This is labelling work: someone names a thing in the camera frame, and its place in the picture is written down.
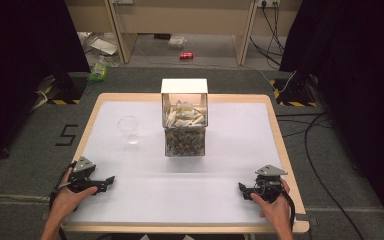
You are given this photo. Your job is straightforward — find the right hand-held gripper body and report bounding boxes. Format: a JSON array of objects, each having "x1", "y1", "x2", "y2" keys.
[{"x1": 251, "y1": 164, "x2": 289, "y2": 204}]

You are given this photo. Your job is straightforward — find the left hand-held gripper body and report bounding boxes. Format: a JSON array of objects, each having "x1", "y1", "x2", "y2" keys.
[{"x1": 67, "y1": 155, "x2": 98, "y2": 194}]

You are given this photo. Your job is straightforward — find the person's right hand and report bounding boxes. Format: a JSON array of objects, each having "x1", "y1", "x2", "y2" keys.
[{"x1": 249, "y1": 178, "x2": 293, "y2": 232}]

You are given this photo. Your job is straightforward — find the person's left hand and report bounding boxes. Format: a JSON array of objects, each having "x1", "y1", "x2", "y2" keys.
[{"x1": 49, "y1": 167, "x2": 99, "y2": 222}]

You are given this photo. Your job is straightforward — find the clear plastic cup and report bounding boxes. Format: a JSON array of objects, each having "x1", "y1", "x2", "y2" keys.
[{"x1": 117, "y1": 115, "x2": 141, "y2": 146}]

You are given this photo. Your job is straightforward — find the white table mat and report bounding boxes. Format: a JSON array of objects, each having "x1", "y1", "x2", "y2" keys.
[{"x1": 64, "y1": 100, "x2": 290, "y2": 225}]

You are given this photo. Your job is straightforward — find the pile of dark mixed packets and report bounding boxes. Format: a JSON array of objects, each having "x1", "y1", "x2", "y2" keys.
[{"x1": 165, "y1": 128, "x2": 206, "y2": 157}]

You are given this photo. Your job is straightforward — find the light wooden table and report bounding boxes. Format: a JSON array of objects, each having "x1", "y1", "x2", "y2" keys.
[{"x1": 59, "y1": 92, "x2": 311, "y2": 235}]

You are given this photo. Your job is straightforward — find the black stand base striped tape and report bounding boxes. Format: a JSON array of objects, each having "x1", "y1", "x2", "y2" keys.
[
  {"x1": 47, "y1": 71, "x2": 88, "y2": 106},
  {"x1": 269, "y1": 71, "x2": 318, "y2": 108}
]

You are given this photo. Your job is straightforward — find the pile of white packets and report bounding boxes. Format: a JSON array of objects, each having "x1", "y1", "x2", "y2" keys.
[{"x1": 163, "y1": 100, "x2": 208, "y2": 129}]

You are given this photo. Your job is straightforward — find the green packet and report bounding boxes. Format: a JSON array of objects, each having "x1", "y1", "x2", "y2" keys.
[{"x1": 87, "y1": 55, "x2": 110, "y2": 83}]

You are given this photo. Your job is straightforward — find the clear two-tier box white lid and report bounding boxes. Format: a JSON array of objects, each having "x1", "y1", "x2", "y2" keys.
[{"x1": 160, "y1": 78, "x2": 210, "y2": 158}]

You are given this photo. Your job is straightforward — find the black curtain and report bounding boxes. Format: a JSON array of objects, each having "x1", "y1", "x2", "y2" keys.
[
  {"x1": 0, "y1": 0, "x2": 92, "y2": 172},
  {"x1": 278, "y1": 0, "x2": 384, "y2": 232}
]

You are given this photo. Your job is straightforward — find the crumpled clear plastic bags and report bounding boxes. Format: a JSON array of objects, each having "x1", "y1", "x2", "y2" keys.
[{"x1": 77, "y1": 31, "x2": 122, "y2": 67}]

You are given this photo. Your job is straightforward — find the small clear plastic container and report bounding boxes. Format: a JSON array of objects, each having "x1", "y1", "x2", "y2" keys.
[{"x1": 167, "y1": 35, "x2": 188, "y2": 51}]

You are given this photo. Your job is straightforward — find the beige wooden desk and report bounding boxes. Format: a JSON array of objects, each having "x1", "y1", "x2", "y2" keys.
[{"x1": 64, "y1": 0, "x2": 303, "y2": 66}]

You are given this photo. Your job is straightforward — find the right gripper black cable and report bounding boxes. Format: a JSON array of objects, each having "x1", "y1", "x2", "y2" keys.
[{"x1": 278, "y1": 186, "x2": 297, "y2": 232}]

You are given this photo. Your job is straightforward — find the black floor cables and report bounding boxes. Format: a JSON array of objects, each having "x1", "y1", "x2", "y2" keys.
[{"x1": 275, "y1": 111, "x2": 368, "y2": 240}]

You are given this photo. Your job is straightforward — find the short white cable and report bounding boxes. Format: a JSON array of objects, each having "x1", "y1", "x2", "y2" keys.
[{"x1": 29, "y1": 89, "x2": 52, "y2": 113}]

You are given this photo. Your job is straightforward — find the black power cables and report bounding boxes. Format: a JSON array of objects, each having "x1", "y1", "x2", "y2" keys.
[{"x1": 249, "y1": 3, "x2": 286, "y2": 68}]

